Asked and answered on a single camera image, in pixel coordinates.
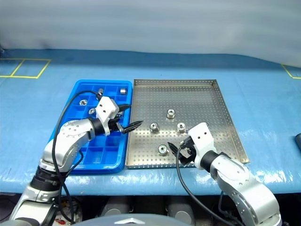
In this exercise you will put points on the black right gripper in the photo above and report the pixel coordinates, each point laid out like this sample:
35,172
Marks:
188,157

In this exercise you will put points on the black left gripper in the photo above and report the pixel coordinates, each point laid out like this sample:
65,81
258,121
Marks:
114,123

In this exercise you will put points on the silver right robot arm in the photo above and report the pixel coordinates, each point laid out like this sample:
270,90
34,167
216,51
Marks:
247,188

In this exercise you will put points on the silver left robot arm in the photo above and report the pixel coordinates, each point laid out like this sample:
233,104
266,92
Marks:
70,131

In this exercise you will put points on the blue compartment tray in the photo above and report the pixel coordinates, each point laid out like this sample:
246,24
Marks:
110,150

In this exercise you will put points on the perforated metal tray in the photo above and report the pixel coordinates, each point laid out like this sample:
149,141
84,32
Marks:
200,101

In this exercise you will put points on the dark grey rounded housing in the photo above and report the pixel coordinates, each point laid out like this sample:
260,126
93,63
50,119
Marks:
181,212
117,207

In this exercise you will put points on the grey robot torso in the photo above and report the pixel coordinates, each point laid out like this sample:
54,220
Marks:
131,221

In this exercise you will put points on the white foam backdrop sheet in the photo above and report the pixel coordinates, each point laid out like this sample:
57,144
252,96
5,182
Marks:
141,23

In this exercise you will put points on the blue plastic table cover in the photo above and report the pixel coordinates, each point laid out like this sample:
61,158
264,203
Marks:
258,106

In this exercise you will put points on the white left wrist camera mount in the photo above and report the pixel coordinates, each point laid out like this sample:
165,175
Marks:
105,108

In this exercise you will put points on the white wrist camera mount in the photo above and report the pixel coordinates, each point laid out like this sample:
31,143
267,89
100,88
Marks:
105,108
202,136

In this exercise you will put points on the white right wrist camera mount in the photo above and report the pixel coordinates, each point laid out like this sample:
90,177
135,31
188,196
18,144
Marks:
202,136

